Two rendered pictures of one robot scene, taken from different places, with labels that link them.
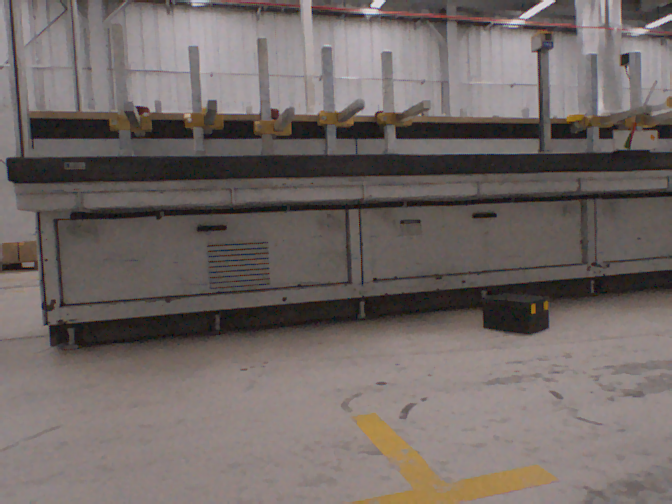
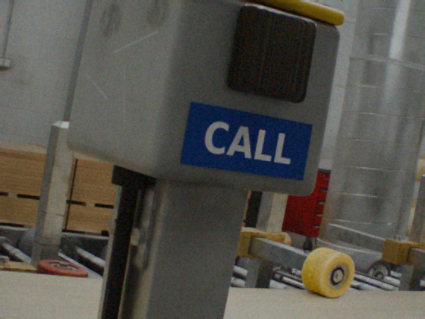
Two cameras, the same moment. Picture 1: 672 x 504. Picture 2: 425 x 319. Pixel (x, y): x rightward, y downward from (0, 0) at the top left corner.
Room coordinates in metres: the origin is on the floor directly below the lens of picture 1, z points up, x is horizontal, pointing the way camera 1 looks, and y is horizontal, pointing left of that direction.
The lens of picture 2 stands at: (1.99, -0.85, 1.18)
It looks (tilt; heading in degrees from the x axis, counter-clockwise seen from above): 3 degrees down; 341
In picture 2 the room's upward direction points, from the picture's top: 10 degrees clockwise
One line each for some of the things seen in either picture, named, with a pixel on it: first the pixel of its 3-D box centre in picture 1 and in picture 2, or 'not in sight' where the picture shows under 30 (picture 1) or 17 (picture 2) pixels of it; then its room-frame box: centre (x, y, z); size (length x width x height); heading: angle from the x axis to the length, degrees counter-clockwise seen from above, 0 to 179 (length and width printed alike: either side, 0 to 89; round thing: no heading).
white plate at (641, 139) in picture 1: (635, 141); not in sight; (2.43, -1.42, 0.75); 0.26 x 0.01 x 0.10; 106
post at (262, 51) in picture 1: (265, 101); not in sight; (1.98, 0.24, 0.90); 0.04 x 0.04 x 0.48; 16
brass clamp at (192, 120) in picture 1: (204, 121); not in sight; (1.91, 0.46, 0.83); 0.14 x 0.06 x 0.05; 106
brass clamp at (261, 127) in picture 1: (272, 128); not in sight; (1.98, 0.22, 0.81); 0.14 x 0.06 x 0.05; 106
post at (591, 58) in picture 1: (592, 105); not in sight; (2.39, -1.20, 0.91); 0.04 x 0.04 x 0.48; 16
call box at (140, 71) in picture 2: (542, 43); (199, 86); (2.32, -0.95, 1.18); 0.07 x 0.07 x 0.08; 16
